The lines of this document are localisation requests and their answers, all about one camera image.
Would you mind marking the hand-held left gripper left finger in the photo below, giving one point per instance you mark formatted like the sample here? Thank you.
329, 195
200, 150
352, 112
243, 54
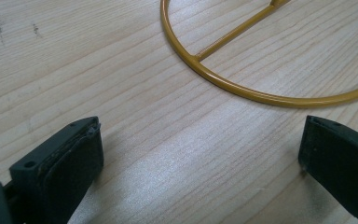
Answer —
59, 174

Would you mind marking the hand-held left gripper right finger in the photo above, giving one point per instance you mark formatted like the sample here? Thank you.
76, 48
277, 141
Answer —
341, 161

